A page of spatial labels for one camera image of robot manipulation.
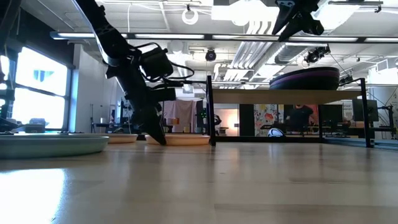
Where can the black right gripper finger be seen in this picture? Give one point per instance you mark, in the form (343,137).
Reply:
(292,29)
(284,12)

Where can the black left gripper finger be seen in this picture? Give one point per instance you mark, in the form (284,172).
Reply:
(140,119)
(155,124)

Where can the grey-beige plate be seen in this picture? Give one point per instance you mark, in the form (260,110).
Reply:
(121,138)

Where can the cream plate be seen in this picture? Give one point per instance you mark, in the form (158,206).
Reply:
(186,140)

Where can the dark green plate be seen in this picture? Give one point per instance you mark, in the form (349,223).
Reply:
(314,69)

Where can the purple plate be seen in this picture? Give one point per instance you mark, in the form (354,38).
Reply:
(311,75)

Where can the black plate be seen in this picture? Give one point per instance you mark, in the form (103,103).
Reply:
(304,85)

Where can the sage green plate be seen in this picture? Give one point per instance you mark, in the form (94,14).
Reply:
(53,145)

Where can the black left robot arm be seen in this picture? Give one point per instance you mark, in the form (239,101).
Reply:
(109,37)

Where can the pink hanging cloth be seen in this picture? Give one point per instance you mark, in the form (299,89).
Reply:
(182,113)

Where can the black ceiling-hung device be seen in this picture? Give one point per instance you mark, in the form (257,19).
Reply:
(317,54)

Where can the overhead bar with light strips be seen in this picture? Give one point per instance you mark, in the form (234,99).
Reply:
(171,36)

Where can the person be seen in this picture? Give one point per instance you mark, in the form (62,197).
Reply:
(300,118)

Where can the colourful floral poster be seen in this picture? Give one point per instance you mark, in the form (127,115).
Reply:
(265,116)

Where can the black pillar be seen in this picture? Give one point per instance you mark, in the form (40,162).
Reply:
(246,119)

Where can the large bright window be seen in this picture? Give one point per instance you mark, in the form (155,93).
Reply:
(40,93)

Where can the black and white ball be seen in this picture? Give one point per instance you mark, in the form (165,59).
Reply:
(275,132)

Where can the black background monitor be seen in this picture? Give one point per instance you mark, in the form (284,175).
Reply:
(365,110)

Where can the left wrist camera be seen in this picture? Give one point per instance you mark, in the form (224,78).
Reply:
(155,63)

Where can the wooden shelf with black frame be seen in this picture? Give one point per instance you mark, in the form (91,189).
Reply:
(280,96)

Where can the black dome camera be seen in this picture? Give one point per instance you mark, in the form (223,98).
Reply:
(211,55)

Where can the black aluminium table frame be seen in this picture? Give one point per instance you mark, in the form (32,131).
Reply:
(382,144)

